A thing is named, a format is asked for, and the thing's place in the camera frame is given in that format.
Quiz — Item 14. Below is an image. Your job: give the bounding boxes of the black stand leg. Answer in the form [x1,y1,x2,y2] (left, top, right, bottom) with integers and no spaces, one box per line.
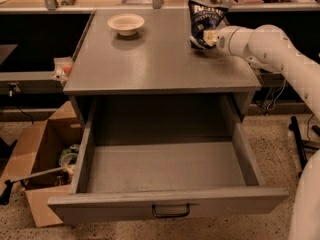
[289,116,307,175]

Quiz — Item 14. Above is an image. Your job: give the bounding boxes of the blue chip bag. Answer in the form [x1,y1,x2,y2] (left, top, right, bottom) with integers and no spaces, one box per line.
[188,0,228,49]

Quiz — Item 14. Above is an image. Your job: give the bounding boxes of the white paper bowl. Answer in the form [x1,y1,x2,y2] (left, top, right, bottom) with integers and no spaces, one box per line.
[108,14,145,36]

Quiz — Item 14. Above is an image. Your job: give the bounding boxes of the grabber stick tool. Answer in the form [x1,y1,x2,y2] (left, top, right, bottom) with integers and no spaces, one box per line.
[0,166,66,206]

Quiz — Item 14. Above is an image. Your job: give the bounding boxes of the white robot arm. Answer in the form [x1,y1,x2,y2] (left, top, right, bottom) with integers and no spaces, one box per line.
[204,25,320,240]

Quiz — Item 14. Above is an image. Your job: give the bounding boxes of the items inside cardboard box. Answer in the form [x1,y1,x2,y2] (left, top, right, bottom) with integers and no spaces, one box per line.
[58,144,80,184]

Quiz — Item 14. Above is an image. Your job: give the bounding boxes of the grey cabinet counter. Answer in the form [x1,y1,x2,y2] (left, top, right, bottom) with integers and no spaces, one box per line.
[63,7,262,128]

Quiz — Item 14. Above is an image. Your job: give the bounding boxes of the grey open drawer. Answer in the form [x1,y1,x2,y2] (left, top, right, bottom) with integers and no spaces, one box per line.
[48,95,288,223]

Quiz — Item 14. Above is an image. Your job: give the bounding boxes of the cardboard box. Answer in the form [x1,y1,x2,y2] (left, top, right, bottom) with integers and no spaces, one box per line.
[0,102,82,227]

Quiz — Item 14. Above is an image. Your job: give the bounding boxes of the black drawer handle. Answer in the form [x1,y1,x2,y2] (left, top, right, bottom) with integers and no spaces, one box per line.
[151,203,190,219]

